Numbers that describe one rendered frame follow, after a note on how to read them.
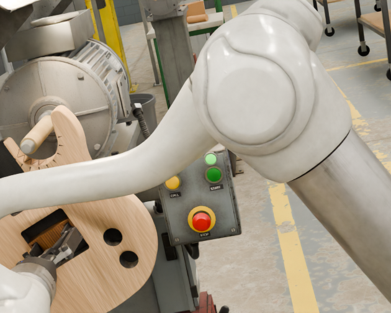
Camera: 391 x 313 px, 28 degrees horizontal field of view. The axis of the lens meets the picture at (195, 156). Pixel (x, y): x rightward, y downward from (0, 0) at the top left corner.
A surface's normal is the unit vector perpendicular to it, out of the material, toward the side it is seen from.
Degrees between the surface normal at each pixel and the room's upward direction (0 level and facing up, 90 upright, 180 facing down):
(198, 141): 112
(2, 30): 90
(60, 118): 89
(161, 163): 98
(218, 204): 90
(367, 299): 0
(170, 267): 90
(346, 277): 0
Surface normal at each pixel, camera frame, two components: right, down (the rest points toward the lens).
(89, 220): -0.03, 0.27
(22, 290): 0.56, -0.79
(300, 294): -0.19, -0.94
